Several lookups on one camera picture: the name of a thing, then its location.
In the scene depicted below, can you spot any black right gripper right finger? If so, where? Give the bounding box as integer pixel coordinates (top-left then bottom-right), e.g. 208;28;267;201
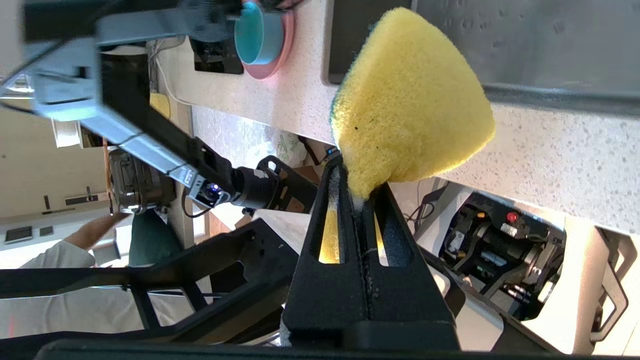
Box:
359;182;461;351

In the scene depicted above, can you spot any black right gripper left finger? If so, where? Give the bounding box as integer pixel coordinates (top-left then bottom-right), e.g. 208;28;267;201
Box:
282;155;372;349

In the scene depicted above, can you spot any yellow green sponge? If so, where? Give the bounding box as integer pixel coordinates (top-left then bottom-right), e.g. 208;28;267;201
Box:
320;6;497;265

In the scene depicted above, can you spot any white black robot base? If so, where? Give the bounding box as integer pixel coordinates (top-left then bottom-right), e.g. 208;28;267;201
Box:
415;185;640;357

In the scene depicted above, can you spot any stainless steel sink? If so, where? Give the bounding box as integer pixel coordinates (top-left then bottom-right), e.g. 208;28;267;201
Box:
327;0;640;117

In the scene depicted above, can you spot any white plastic bag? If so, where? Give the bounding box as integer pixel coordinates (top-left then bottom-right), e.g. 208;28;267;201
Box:
245;129;307;170

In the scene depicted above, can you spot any small yellow object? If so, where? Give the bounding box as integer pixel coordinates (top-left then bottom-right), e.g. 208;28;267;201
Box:
149;91;172;120

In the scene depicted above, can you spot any person in white shirt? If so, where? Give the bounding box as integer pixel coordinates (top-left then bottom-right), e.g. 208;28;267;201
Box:
0;240;196;341

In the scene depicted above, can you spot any pink plate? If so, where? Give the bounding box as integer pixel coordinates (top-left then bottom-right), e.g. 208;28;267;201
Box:
240;0;297;81

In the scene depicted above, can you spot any black induction cooktop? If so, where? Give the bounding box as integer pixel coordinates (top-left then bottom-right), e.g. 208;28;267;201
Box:
190;35;246;76

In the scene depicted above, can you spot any teal bowl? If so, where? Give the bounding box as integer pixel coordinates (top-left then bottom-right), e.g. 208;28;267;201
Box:
234;0;285;67

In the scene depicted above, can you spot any black metal torso frame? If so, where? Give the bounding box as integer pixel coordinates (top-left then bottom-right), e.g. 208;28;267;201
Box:
0;219;302;347

